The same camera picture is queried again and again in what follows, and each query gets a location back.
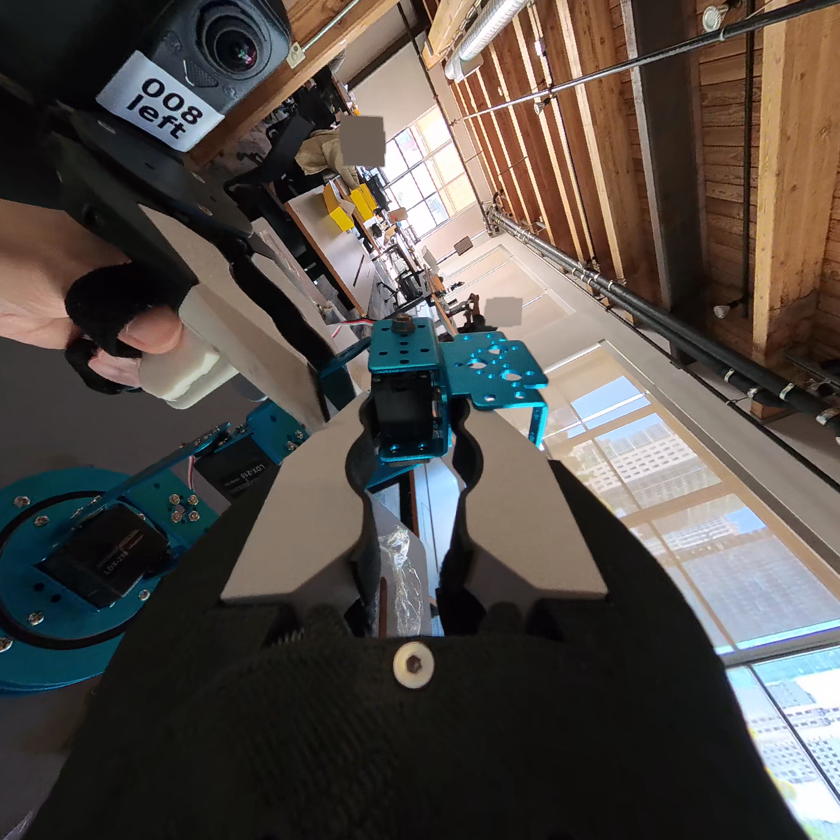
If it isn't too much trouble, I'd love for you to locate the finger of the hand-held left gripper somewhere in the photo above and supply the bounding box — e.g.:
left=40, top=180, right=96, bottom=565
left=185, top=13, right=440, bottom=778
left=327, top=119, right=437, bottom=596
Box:
left=139, top=203, right=330, bottom=429
left=248, top=225, right=360, bottom=370

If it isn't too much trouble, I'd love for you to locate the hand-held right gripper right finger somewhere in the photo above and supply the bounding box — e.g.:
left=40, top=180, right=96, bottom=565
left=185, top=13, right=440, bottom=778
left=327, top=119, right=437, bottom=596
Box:
left=438, top=394, right=608, bottom=634

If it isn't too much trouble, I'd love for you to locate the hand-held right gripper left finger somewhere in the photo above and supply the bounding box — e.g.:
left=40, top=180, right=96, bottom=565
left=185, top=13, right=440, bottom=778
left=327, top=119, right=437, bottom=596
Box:
left=220, top=392, right=385, bottom=637

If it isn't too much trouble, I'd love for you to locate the black servo with blue bracket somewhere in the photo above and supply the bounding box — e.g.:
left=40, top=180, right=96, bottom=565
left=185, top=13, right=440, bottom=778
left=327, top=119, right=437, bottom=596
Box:
left=366, top=315, right=550, bottom=465

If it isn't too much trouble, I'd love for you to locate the blue hobby robot arm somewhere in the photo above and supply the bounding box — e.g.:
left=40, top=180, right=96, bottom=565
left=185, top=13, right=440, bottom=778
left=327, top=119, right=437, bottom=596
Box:
left=0, top=338, right=421, bottom=698

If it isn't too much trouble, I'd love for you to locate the brown edged office desk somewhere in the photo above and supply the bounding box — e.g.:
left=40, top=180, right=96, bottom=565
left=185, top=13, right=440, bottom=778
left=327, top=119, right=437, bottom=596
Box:
left=282, top=185, right=376, bottom=317

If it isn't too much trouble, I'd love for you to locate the person's left hand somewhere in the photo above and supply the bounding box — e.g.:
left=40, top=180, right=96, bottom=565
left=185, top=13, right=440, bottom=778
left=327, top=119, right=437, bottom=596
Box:
left=0, top=199, right=186, bottom=388

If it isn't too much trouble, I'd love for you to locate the crumpled clear plastic wrap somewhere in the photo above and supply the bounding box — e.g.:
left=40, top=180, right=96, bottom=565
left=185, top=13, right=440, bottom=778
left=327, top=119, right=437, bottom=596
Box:
left=376, top=524, right=429, bottom=635

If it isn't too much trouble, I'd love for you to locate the far end window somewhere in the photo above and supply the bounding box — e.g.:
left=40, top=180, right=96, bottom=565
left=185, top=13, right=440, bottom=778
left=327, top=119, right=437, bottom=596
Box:
left=382, top=107, right=475, bottom=238

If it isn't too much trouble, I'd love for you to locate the city view window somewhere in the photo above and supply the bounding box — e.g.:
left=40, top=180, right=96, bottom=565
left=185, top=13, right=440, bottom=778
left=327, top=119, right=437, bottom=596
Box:
left=543, top=340, right=840, bottom=840

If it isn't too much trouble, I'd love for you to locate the black ceiling pipe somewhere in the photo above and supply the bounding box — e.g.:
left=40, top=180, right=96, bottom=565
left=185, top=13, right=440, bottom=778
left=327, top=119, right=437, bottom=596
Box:
left=487, top=209, right=840, bottom=442

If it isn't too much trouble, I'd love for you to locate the metal ceiling conduit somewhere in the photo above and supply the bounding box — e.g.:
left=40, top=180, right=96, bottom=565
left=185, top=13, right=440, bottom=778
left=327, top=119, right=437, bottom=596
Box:
left=459, top=0, right=840, bottom=123

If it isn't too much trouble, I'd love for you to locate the silver air duct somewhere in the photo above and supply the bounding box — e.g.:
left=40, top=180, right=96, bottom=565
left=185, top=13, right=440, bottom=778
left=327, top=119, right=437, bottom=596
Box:
left=444, top=0, right=527, bottom=81

